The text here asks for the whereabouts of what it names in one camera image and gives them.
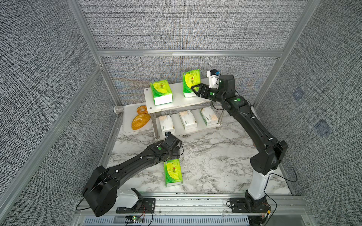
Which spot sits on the white two-tier shelf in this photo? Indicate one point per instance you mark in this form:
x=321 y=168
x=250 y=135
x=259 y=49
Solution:
x=180 y=103

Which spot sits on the orange bread loaf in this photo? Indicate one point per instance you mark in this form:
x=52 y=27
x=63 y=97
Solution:
x=140 y=121

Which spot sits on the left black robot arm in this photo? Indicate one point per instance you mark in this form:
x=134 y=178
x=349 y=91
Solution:
x=100 y=191

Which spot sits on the white tissue pack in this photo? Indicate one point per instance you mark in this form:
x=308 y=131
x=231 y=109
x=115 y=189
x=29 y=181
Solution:
x=209 y=116
x=166 y=124
x=188 y=120

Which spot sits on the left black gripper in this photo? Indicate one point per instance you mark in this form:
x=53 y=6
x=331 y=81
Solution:
x=176 y=153

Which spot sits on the green tissue pack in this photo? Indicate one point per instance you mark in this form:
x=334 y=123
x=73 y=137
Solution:
x=161 y=92
x=190 y=79
x=173 y=173

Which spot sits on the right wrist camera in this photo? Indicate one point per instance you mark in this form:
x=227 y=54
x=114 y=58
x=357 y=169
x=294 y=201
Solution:
x=213 y=77

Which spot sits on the small orange bread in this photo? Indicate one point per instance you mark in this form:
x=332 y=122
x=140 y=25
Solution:
x=142 y=110

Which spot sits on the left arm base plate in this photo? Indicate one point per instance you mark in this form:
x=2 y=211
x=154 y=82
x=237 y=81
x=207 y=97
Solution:
x=138 y=204

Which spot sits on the aluminium front rail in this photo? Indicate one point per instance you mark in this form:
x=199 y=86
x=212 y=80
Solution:
x=182 y=209

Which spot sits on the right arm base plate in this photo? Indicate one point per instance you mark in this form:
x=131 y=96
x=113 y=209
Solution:
x=249 y=205

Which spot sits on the grey tube end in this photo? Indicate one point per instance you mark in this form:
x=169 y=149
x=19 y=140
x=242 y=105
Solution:
x=118 y=109

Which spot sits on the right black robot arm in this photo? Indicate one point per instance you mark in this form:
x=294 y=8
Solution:
x=270 y=150

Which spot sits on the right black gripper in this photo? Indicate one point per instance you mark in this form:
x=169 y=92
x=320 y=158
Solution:
x=203 y=87

